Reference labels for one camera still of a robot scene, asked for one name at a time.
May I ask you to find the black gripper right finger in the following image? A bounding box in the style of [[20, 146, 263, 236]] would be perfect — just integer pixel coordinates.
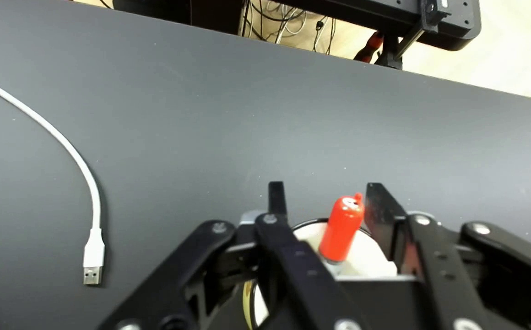
[[364, 183, 531, 330]]

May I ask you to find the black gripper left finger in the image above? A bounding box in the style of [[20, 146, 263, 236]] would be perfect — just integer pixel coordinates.
[[97, 181, 364, 330]]

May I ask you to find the yellow enamel cup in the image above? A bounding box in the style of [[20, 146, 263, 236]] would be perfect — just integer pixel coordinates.
[[241, 221, 397, 330]]

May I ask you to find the white USB cable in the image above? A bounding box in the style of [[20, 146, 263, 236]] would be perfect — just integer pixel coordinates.
[[0, 71, 108, 287]]

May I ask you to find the blue marker with red cap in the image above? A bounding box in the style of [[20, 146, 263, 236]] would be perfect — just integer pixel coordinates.
[[318, 192, 364, 263]]

